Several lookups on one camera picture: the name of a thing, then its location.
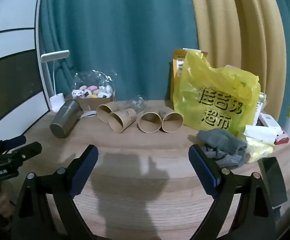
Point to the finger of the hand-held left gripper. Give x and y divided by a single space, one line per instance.
29 150
16 141

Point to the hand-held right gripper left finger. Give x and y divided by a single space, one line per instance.
84 171

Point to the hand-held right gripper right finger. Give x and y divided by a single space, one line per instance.
204 172

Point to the grey metal cup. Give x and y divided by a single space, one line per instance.
65 118

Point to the brown paper cup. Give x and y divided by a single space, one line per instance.
105 111
123 120
148 122
171 122

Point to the person's left hand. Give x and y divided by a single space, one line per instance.
4 200

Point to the grey knitted cloth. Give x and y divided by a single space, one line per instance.
222 142

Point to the white paper tag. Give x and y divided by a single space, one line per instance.
89 114

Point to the pale yellow plastic bag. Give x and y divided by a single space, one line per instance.
259 150

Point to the white paper sheet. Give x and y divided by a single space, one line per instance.
259 132

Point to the black smartphone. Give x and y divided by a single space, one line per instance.
273 180

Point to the clear bag of plush toys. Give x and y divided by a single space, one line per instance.
95 90

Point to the white carton box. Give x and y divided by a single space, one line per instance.
269 121

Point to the red small box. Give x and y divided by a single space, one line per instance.
281 140

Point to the crumpled clear plastic wrapper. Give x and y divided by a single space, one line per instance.
137 102

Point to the white desk lamp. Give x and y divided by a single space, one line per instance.
56 54

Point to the orange paper package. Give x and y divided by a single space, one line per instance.
178 66

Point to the teal curtain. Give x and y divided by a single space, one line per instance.
120 35

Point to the beige curtain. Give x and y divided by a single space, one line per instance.
239 25

